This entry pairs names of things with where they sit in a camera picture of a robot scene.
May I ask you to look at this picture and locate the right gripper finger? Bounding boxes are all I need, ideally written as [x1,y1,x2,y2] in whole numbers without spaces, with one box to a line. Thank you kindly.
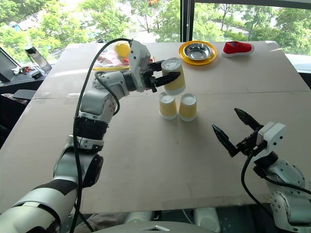
[211,123,238,158]
[234,108,264,133]

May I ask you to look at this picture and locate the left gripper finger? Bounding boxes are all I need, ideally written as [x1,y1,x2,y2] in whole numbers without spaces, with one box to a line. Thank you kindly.
[153,60,167,73]
[152,71,181,88]

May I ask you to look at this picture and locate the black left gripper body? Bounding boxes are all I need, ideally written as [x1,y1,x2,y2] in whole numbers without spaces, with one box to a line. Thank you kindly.
[142,63,158,94]

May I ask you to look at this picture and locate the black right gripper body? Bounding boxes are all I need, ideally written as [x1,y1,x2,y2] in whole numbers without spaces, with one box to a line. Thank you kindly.
[235,130,262,157]

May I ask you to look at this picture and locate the yellow white paper cup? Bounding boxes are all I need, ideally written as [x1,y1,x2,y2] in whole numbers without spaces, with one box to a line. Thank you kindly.
[158,92,178,120]
[161,57,187,96]
[178,93,197,122]

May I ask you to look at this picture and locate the round yellow plate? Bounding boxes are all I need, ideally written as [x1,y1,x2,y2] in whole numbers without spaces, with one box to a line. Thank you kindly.
[178,40,218,66]

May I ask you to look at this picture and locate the yellow round toy fruit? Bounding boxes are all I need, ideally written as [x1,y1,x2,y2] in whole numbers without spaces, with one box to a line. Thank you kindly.
[114,41,131,58]

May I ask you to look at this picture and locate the stainless steel bowl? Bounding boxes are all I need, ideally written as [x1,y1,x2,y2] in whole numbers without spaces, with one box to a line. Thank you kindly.
[183,43,212,61]

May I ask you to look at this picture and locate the yellow plate under bag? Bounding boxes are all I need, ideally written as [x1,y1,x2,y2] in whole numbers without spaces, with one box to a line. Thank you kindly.
[92,66,130,72]

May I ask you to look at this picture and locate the clear plastic bag red contents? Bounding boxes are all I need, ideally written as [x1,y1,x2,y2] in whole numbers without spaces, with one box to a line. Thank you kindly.
[92,50,131,70]

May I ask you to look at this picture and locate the red white shoe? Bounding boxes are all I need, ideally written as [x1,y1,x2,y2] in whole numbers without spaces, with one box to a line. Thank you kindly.
[222,41,255,58]

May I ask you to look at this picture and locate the white rounded shape under table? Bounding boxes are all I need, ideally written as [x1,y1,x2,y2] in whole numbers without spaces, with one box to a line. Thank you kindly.
[193,207,221,232]
[125,210,153,224]

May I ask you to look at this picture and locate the clear water bottle black cap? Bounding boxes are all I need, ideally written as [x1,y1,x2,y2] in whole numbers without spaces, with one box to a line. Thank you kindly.
[24,45,52,72]

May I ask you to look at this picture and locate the grey robot torso top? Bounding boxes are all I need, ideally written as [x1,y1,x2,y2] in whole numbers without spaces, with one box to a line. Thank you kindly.
[92,220,221,233]

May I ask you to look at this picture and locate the dark side desk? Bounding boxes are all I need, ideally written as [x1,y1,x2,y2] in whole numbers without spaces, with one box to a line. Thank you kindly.
[0,67,52,149]

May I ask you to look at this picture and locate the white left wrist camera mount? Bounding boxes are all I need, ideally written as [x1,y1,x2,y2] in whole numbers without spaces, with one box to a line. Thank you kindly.
[127,40,153,93]

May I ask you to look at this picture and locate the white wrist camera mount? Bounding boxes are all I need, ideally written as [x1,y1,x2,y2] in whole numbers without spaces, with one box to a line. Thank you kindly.
[127,40,153,93]
[257,122,286,156]

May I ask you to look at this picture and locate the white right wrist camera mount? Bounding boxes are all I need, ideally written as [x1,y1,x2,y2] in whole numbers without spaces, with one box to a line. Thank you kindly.
[257,122,286,156]

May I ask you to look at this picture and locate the short black left arm cable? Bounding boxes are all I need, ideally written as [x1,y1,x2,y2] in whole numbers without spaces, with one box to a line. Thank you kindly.
[94,71,121,116]

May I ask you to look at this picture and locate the black window frame post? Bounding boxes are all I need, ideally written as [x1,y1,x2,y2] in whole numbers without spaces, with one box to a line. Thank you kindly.
[180,0,196,43]

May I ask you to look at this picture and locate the long black left arm cable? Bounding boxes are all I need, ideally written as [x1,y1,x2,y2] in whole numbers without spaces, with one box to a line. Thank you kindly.
[71,38,134,233]

